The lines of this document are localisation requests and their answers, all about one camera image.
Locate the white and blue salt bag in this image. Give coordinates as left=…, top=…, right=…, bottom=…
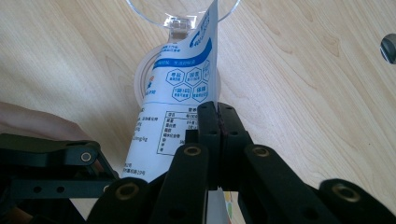
left=120, top=0, right=234, bottom=224

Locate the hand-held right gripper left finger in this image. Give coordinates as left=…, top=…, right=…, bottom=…
left=184, top=101, right=223, bottom=191

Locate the grey round cable grommet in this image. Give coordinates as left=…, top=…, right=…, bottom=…
left=379, top=33, right=396, bottom=65

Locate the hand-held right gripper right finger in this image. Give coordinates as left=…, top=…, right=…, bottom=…
left=218, top=102, right=255, bottom=191

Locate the clear jar with flip lid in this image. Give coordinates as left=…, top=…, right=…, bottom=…
left=125, top=0, right=241, bottom=108

